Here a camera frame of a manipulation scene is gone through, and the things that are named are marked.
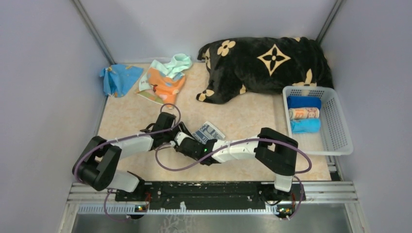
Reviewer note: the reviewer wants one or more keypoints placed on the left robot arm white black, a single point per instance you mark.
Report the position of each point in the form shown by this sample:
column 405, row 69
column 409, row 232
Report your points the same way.
column 97, row 166

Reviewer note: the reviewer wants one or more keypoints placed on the aluminium rail frame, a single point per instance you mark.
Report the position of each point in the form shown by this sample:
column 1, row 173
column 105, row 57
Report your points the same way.
column 90, row 201

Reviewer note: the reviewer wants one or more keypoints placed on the light blue crumpled cloth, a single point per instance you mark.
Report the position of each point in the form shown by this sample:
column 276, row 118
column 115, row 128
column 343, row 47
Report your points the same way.
column 118, row 79

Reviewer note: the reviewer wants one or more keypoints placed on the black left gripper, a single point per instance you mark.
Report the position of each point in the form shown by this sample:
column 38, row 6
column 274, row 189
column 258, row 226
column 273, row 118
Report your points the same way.
column 172, row 126

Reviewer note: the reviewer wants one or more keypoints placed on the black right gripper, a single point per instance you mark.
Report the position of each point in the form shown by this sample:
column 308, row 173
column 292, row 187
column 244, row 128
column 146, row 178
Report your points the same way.
column 194, row 158

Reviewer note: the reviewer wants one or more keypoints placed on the beige orange rolled towel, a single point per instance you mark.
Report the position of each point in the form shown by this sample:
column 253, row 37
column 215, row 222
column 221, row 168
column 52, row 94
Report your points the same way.
column 303, row 113

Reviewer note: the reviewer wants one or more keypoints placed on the blue white patterned towel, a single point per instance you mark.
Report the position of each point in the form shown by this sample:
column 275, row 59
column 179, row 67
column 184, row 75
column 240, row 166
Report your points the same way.
column 208, row 132

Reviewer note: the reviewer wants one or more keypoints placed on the dark blue rolled towel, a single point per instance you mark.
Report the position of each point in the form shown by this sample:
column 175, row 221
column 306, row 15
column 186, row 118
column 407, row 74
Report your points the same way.
column 303, row 101

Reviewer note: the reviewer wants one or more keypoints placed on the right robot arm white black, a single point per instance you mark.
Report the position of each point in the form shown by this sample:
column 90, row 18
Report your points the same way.
column 276, row 151

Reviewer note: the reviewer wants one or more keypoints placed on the cyan rolled towel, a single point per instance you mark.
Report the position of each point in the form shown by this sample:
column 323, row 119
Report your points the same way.
column 310, row 125

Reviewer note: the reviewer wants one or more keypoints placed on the mint green towel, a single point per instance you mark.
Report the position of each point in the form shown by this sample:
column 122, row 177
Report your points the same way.
column 175, row 67

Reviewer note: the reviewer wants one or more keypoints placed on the orange polka dot towel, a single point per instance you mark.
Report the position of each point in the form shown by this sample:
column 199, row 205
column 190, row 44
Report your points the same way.
column 164, row 87

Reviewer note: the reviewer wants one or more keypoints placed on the black beige flower blanket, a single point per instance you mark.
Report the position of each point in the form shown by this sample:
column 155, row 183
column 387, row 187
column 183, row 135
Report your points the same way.
column 263, row 65

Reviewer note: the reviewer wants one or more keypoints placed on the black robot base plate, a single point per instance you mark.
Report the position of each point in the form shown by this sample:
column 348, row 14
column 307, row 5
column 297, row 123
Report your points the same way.
column 213, row 197

